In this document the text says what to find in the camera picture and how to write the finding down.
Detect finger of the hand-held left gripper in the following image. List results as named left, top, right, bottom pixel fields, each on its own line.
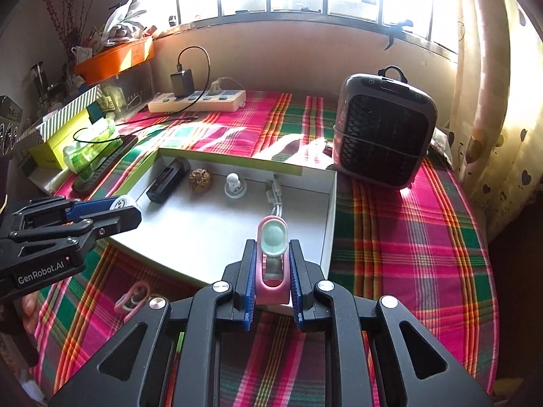
left=11, top=206, right=143, bottom=247
left=13, top=197, right=121, bottom=230

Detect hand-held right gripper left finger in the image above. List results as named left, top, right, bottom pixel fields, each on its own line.
left=49, top=239, right=259, bottom=407

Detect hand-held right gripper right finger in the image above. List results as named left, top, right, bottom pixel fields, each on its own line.
left=288, top=239, right=495, bottom=407

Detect white round cap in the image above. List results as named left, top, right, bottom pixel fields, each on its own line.
left=109, top=195, right=138, bottom=213

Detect pink holder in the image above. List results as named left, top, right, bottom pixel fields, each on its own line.
left=255, top=216, right=293, bottom=306

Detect black battery case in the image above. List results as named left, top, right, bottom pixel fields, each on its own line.
left=146, top=157, right=191, bottom=204

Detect green and white cardboard box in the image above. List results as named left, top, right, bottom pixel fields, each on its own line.
left=99, top=148, right=338, bottom=316

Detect pink loop clip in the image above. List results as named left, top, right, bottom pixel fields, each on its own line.
left=114, top=282, right=151, bottom=321

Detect brown walnut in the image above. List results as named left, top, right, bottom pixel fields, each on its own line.
left=189, top=169, right=211, bottom=193

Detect white usb cable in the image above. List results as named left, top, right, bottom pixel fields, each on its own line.
left=265, top=176, right=287, bottom=223

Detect person's left hand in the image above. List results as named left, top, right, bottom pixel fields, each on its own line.
left=20, top=293, right=40, bottom=333

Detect green tissue pack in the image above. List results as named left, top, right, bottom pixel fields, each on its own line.
left=63, top=118, right=117, bottom=174

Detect yellow box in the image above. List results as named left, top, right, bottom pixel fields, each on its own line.
left=27, top=108, right=105, bottom=170

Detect striped box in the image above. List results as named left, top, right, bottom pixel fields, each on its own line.
left=17, top=84, right=102, bottom=142

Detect plaid tablecloth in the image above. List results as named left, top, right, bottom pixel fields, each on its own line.
left=32, top=90, right=497, bottom=407

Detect white power strip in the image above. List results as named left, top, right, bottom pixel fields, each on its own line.
left=148, top=89, right=247, bottom=114

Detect dark glass jar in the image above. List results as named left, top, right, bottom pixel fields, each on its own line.
left=30, top=63, right=49, bottom=106

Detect orange tray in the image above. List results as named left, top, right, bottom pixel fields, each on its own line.
left=74, top=35, right=155, bottom=86

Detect black charger adapter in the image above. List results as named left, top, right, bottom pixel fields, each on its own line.
left=170, top=69, right=195, bottom=98

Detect white plug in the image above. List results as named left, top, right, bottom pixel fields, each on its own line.
left=208, top=77, right=238, bottom=94

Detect grey fan heater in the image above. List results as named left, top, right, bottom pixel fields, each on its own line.
left=332, top=65, right=437, bottom=191

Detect dried flower branches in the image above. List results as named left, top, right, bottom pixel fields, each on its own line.
left=38, top=0, right=94, bottom=52

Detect white plastic bag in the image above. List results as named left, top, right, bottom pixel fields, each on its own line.
left=99, top=0, right=147, bottom=39

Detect heart print curtain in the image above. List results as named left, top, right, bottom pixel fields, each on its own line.
left=441, top=0, right=543, bottom=238

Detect thin black cable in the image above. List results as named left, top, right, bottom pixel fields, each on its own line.
left=73, top=126, right=124, bottom=142

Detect black charger cable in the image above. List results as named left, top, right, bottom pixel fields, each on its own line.
left=176, top=46, right=211, bottom=94

